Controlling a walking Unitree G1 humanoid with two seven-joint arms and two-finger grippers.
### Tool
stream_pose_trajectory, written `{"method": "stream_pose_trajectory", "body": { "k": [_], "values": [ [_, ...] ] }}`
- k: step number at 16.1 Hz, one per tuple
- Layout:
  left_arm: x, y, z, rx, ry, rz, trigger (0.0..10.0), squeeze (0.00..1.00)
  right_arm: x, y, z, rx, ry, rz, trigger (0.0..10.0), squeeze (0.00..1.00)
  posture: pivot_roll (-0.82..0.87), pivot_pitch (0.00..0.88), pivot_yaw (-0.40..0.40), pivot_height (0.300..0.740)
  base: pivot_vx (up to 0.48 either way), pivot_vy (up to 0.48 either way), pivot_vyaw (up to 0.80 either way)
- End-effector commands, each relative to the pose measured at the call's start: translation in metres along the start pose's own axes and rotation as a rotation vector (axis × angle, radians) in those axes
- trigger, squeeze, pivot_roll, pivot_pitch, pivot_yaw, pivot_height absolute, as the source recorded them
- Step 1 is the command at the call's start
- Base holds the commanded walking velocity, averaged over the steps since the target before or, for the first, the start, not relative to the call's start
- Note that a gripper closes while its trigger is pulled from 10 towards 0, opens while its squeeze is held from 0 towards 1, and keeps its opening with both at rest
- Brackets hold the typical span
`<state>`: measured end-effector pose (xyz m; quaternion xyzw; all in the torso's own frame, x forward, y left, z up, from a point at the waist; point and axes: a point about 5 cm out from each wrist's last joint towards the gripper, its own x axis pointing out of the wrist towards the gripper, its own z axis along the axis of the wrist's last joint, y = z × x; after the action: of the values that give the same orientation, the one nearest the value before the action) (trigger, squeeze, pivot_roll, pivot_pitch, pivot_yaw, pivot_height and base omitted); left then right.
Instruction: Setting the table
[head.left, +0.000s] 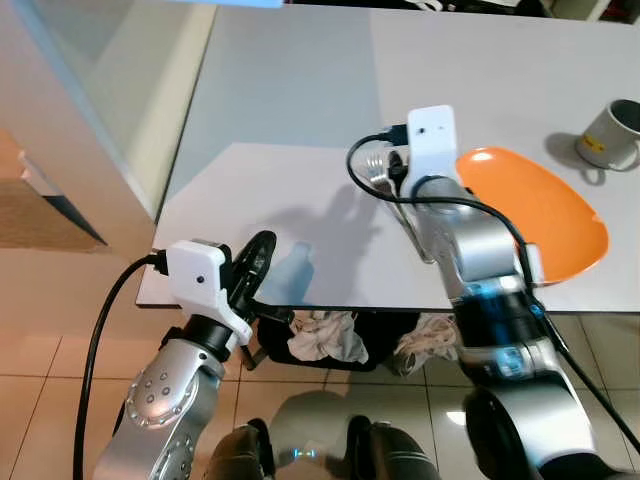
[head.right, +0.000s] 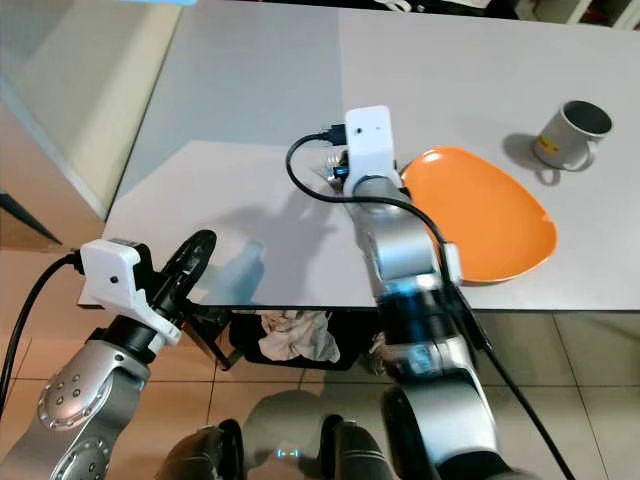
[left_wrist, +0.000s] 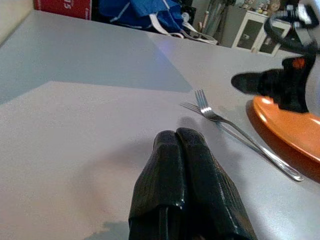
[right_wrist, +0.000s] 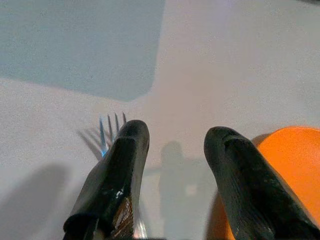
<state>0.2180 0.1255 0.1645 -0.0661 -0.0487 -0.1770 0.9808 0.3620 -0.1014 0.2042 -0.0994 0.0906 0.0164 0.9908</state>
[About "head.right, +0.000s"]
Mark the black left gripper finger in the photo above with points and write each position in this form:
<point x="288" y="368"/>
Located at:
<point x="186" y="250"/>
<point x="206" y="262"/>

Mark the dark robot right leg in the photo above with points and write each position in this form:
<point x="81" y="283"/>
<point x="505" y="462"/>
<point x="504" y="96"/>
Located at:
<point x="355" y="455"/>

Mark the dark robot leg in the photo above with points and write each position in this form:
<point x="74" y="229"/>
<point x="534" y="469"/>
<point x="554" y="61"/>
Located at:
<point x="355" y="455"/>
<point x="195" y="455"/>

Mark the dark robot left leg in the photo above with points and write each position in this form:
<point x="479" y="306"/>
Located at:
<point x="195" y="455"/>

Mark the grey mug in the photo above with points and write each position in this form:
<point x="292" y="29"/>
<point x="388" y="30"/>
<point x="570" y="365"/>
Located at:
<point x="570" y="138"/>

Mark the light blue object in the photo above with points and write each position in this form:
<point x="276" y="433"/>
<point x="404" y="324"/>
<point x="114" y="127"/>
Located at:
<point x="155" y="2"/>

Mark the crumpled white grey cloth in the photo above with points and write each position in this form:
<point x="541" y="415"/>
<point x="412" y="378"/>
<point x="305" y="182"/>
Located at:
<point x="295" y="335"/>

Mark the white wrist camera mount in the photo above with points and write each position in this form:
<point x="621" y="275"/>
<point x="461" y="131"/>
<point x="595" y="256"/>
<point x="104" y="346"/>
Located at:
<point x="110" y="270"/>
<point x="370" y="140"/>

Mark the white cabinet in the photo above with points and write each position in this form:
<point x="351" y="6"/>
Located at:
<point x="60" y="90"/>

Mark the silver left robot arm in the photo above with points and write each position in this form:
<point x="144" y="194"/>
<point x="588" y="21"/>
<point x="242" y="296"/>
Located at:
<point x="80" y="410"/>

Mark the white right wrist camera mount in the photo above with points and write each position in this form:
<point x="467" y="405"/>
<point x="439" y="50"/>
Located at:
<point x="370" y="140"/>

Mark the orange plate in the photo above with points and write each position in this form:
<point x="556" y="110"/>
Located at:
<point x="485" y="215"/>

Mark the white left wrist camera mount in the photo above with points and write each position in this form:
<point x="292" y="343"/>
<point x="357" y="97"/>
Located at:
<point x="110" y="270"/>

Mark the silver metal fork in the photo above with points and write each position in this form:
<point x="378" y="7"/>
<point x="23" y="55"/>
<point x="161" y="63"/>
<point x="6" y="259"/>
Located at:
<point x="324" y="170"/>

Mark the black basket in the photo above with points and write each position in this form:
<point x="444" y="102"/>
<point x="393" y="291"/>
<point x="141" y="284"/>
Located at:
<point x="350" y="345"/>

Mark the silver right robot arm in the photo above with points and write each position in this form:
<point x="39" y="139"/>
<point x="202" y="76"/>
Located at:
<point x="400" y="250"/>

